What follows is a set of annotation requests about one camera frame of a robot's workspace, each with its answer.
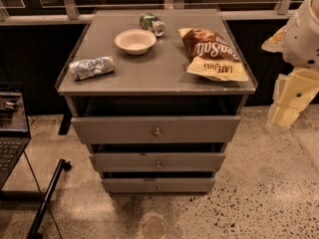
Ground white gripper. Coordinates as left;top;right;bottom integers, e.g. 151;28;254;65
268;67;319;128

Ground grey bottom drawer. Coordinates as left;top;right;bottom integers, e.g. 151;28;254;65
102;178;215;194

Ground grey drawer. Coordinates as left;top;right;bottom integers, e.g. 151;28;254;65
90;152;225;172
102;178;215;194
72;116;240;144

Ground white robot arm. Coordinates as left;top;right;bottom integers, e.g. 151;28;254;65
261;0;319;128

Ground grey three-drawer cabinet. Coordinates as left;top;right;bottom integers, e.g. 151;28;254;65
55;8;259;197

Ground grey middle drawer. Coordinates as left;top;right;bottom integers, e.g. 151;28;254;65
90;152;225;172

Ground grey top drawer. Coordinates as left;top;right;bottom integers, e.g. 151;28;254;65
72;116;240;144

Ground brown yellow chip bag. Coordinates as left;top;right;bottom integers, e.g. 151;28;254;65
178;28;248;82

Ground green soda can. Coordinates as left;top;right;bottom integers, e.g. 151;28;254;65
140;13;165;37

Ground crumpled blue white bag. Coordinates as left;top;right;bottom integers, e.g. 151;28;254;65
69;57;115;81

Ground black laptop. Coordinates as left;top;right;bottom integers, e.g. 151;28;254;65
0;82;31;189

